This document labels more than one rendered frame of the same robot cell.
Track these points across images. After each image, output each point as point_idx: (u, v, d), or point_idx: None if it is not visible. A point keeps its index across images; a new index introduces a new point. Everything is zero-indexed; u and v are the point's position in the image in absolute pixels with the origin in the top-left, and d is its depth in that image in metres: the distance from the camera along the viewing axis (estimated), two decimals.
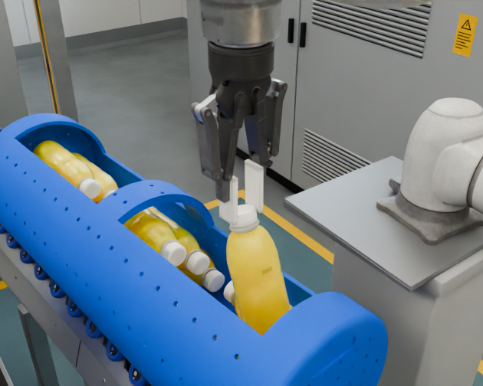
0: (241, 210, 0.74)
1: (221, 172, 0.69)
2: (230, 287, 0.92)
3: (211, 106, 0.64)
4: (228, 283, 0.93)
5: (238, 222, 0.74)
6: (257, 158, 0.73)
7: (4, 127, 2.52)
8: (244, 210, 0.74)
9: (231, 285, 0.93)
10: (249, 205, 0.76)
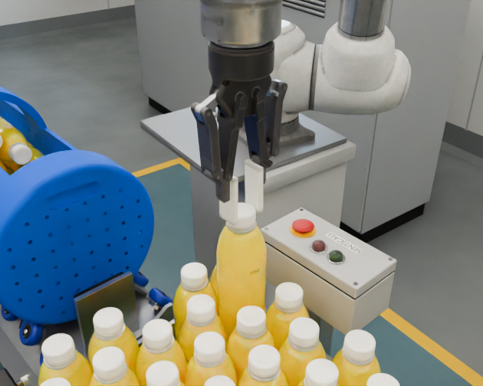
0: (242, 213, 0.75)
1: (221, 172, 0.69)
2: None
3: (211, 106, 0.64)
4: None
5: (237, 224, 0.74)
6: (257, 158, 0.73)
7: None
8: (245, 214, 0.74)
9: None
10: (250, 206, 0.76)
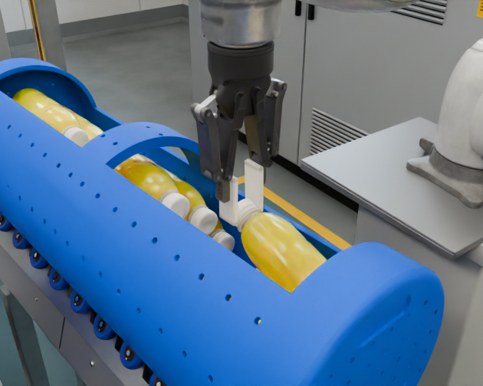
0: None
1: (221, 172, 0.69)
2: (239, 208, 0.73)
3: (211, 106, 0.63)
4: (238, 203, 0.74)
5: None
6: (257, 158, 0.73)
7: None
8: None
9: (240, 206, 0.73)
10: None
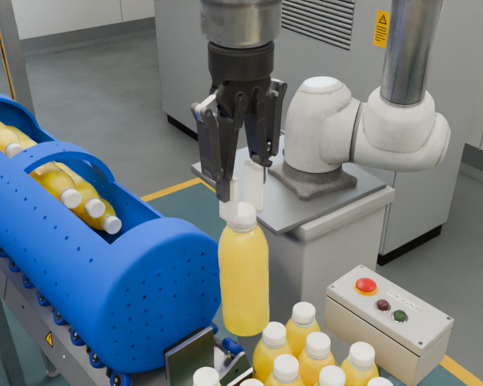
0: (320, 343, 0.91)
1: (221, 172, 0.69)
2: (243, 223, 0.74)
3: (211, 106, 0.63)
4: (245, 217, 0.74)
5: (315, 353, 0.90)
6: (257, 158, 0.73)
7: None
8: (323, 345, 0.91)
9: (245, 221, 0.74)
10: (325, 336, 0.92)
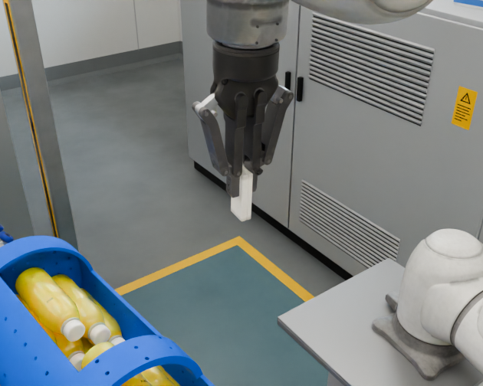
0: None
1: None
2: None
3: (275, 89, 0.69)
4: None
5: None
6: (236, 165, 0.71)
7: None
8: None
9: None
10: None
